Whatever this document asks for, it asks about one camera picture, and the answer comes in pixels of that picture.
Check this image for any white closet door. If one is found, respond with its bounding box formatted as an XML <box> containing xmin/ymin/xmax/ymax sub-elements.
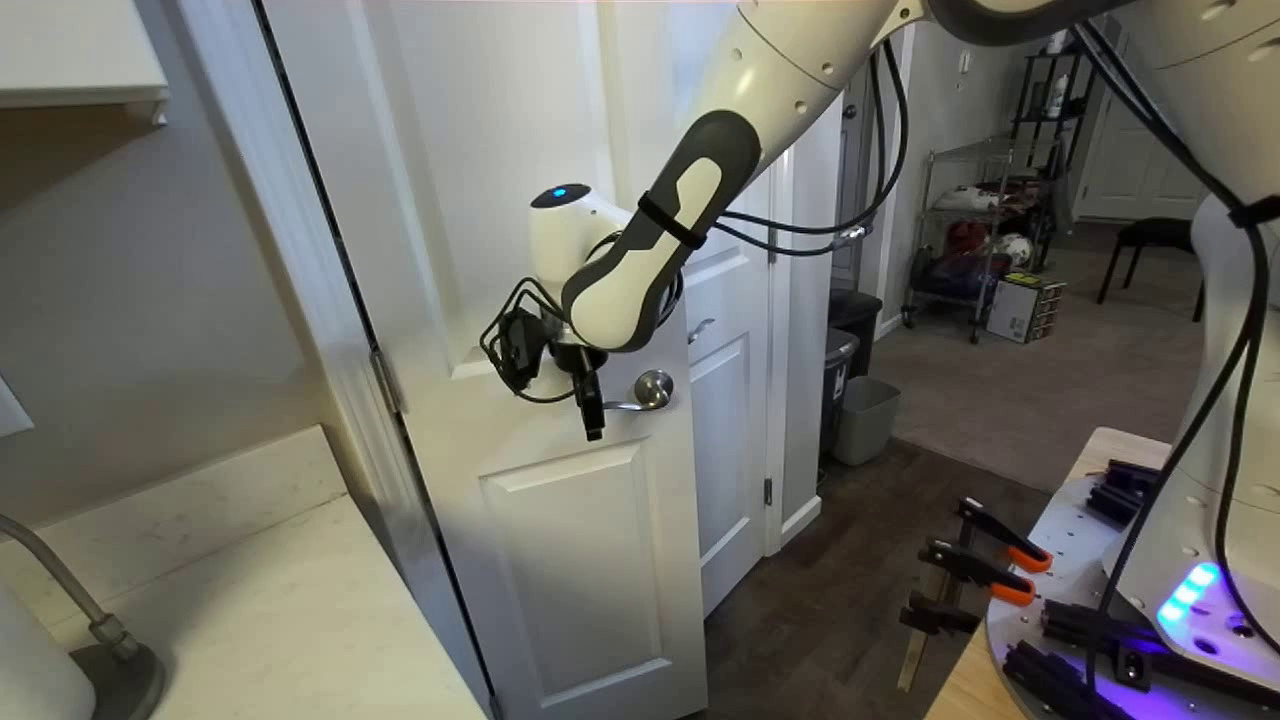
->
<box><xmin>683</xmin><ymin>225</ymin><xmax>767</xmax><ymax>611</ymax></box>
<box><xmin>255</xmin><ymin>0</ymin><xmax>710</xmax><ymax>720</ymax></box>

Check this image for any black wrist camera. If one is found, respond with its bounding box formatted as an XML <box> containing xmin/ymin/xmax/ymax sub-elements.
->
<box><xmin>481</xmin><ymin>309</ymin><xmax>547</xmax><ymax>392</ymax></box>

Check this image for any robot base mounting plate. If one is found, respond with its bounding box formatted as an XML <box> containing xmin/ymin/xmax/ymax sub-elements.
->
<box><xmin>985</xmin><ymin>462</ymin><xmax>1280</xmax><ymax>720</ymax></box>

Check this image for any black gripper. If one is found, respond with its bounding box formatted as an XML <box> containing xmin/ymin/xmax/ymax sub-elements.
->
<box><xmin>553</xmin><ymin>344</ymin><xmax>606</xmax><ymax>440</ymax></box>

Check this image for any grey trash bin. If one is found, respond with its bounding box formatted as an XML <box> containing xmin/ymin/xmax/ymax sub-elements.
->
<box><xmin>832</xmin><ymin>377</ymin><xmax>901</xmax><ymax>466</ymax></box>

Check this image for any orange black spring clamp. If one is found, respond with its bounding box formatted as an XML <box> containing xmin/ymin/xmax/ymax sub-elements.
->
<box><xmin>958</xmin><ymin>496</ymin><xmax>1054</xmax><ymax>576</ymax></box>

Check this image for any black stool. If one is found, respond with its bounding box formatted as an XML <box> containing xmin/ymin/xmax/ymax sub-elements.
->
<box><xmin>1093</xmin><ymin>213</ymin><xmax>1231</xmax><ymax>324</ymax></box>

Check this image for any metal wire shelf rack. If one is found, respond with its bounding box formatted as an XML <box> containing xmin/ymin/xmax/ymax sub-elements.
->
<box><xmin>903</xmin><ymin>46</ymin><xmax>1095</xmax><ymax>342</ymax></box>

